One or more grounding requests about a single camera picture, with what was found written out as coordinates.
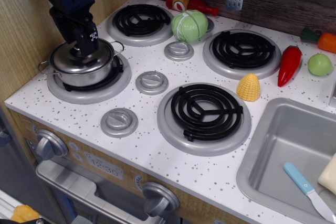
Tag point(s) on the grey stovetop knob back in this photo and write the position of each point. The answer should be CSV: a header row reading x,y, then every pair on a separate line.
x,y
179,51

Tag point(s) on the red toy chili pepper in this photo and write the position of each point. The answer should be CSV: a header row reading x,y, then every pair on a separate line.
x,y
290,61

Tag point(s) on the back right stove burner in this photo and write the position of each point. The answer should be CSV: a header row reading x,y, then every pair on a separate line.
x,y
235,53

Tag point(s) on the yellow toy corn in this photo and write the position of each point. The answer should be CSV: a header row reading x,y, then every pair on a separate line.
x,y
248,88

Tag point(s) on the orange toy carrot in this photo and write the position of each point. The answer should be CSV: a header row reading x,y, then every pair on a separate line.
x,y
325,41

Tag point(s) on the back left stove burner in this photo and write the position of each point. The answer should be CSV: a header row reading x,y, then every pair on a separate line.
x,y
140,25

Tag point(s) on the front left stove burner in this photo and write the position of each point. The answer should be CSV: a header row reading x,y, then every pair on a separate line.
x,y
92,96

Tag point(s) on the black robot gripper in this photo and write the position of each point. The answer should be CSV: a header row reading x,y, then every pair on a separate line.
x,y
75,14

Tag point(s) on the right oven knob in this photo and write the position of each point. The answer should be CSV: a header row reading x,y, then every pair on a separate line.
x,y
158,199

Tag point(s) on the oven knob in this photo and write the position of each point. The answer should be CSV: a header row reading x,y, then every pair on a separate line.
x,y
158,199
50,146

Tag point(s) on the steel pot lid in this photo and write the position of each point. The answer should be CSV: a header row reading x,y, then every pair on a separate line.
x,y
68,58

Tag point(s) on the stove burner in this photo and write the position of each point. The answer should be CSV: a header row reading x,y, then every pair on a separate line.
x,y
235,53
92,96
140,25
203,119

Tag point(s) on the grey toy sink basin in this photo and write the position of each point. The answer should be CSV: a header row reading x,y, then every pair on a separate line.
x,y
288,131

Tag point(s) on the grey oven door handle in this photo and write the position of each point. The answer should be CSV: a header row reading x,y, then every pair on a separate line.
x,y
83,191

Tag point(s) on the yellow toy on floor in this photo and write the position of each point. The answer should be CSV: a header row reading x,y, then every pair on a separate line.
x,y
24,213

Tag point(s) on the front right stove burner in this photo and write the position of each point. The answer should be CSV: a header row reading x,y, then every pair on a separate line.
x,y
203,119

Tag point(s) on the blue handled toy knife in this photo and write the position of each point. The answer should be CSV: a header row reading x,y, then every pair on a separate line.
x,y
307,189

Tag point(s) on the green toy apple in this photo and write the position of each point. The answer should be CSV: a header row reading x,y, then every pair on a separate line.
x,y
320,65

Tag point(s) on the red toy ketchup bottle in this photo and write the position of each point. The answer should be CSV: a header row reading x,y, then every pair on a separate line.
x,y
199,5

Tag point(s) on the left oven knob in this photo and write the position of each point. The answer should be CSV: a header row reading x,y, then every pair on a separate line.
x,y
50,146

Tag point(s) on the green toy cabbage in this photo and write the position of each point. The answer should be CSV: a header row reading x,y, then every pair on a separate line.
x,y
189,26

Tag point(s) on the cream toy butter block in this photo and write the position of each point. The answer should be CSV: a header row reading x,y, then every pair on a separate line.
x,y
328,176

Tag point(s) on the small steel pot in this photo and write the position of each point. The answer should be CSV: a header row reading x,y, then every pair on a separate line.
x,y
76,80

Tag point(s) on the grey stovetop knob front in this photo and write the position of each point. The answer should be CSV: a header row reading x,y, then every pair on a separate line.
x,y
119,122

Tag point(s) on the grey faucet base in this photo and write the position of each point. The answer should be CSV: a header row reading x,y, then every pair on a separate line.
x,y
332,100

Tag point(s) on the grey stovetop knob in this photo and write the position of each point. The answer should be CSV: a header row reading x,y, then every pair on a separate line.
x,y
151,83
119,122
179,51

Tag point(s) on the grey stovetop knob middle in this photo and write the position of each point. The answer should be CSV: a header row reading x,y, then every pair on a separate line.
x,y
151,83

